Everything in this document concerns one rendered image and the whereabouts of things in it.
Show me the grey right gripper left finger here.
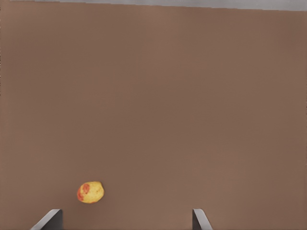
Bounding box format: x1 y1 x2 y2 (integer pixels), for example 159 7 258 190
30 208 64 230

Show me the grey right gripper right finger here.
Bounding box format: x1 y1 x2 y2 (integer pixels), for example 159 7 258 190
192 208 213 230

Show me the yellow potato with red patch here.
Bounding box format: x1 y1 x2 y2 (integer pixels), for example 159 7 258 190
76 181 105 204

